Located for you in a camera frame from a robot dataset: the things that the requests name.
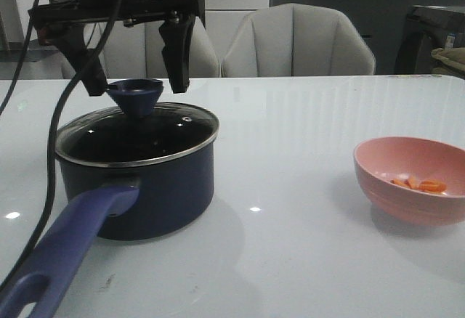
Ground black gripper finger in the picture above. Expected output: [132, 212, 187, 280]
[52, 24, 108, 97]
[158, 15, 193, 94]

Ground glass lid purple knob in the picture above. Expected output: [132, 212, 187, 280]
[54, 78, 220, 169]

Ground pink bowl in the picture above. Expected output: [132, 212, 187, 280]
[354, 136, 464, 226]

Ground orange ham pieces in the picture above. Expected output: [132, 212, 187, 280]
[390, 176, 447, 194]

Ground left grey upholstered chair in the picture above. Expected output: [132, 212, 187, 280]
[60, 16, 221, 79]

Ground grey upholstered chair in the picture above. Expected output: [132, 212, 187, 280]
[60, 16, 221, 79]
[222, 4, 376, 78]

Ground right grey upholstered chair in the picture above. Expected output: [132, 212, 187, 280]
[222, 4, 376, 78]

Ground grey counter with white top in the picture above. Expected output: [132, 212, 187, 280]
[270, 0, 464, 75]

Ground beige cushion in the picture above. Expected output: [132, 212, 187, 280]
[431, 47, 465, 79]

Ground dark blue saucepan purple handle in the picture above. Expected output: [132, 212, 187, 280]
[1, 142, 214, 317]

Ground black cable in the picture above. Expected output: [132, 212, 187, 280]
[0, 0, 123, 293]

